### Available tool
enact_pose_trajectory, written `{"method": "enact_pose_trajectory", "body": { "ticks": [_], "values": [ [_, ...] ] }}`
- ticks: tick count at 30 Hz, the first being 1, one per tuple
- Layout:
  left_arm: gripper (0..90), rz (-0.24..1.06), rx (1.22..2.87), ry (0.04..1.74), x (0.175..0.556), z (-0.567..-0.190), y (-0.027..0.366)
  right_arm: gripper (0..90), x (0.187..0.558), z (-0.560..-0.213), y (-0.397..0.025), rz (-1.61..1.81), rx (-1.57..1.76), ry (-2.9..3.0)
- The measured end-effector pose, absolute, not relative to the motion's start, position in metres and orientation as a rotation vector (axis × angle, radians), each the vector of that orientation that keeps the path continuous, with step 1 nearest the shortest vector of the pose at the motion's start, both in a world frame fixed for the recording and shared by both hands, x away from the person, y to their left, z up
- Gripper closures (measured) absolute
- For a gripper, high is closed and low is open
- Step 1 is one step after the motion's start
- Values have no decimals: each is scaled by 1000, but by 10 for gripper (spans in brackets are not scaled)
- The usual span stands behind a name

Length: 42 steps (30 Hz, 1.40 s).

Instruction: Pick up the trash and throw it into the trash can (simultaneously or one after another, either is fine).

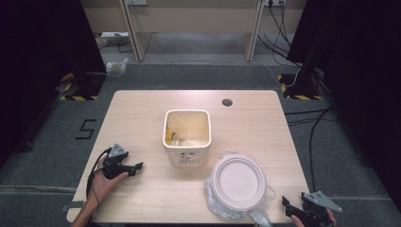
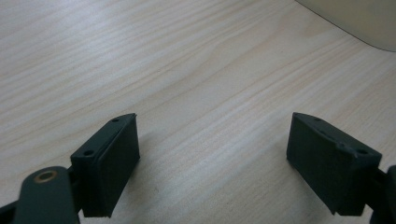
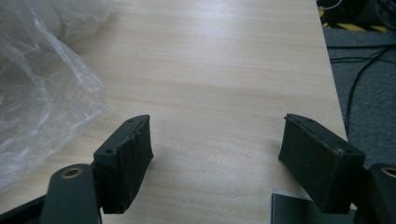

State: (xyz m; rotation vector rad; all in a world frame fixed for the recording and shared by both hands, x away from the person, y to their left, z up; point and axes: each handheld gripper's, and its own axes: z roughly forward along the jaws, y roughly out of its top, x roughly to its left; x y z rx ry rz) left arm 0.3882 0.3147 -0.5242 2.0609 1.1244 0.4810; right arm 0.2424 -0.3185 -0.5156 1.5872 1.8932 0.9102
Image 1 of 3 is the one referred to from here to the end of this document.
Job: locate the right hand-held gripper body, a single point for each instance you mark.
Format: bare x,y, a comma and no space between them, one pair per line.
318,205

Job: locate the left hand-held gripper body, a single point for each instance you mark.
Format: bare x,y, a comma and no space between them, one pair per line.
114,167

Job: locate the white square trash bin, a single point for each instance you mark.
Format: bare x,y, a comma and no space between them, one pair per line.
186,154

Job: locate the stack of paper plates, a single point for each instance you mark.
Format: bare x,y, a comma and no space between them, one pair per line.
238,183

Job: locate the person's right hand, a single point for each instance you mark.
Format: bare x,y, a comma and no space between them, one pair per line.
298,222

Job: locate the person's left hand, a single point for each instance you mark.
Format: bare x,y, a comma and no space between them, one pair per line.
104,186

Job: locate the yellow wrapper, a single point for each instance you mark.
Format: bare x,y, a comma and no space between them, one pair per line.
169,135

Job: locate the grey tape strip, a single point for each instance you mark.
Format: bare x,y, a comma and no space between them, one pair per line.
73,205

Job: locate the black stand base striped tape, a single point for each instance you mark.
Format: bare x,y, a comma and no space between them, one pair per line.
83,86
299,88

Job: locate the small clear plastic bag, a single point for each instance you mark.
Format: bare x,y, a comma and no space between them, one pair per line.
116,66

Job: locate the black curtain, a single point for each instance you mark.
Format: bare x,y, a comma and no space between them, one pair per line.
362,78
38,69

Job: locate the white power strip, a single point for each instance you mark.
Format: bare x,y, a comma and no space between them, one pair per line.
114,34

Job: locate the white wall socket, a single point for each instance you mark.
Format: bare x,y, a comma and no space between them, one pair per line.
274,2

